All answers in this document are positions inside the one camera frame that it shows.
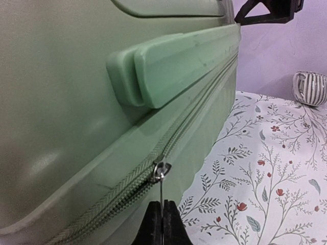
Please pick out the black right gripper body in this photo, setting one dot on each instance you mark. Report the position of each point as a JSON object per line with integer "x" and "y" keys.
{"x": 280, "y": 11}

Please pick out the floral white tablecloth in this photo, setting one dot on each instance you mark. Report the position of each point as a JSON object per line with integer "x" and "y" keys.
{"x": 264, "y": 181}

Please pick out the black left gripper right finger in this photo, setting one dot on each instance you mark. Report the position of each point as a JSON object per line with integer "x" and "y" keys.
{"x": 174, "y": 232}

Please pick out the green hard-shell suitcase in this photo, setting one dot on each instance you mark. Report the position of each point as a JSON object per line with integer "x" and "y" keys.
{"x": 95, "y": 94}

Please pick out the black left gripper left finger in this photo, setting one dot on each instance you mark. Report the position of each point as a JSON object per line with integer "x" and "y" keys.
{"x": 149, "y": 232}

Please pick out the metal suitcase zipper pull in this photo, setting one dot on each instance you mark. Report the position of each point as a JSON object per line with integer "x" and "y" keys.
{"x": 160, "y": 172}

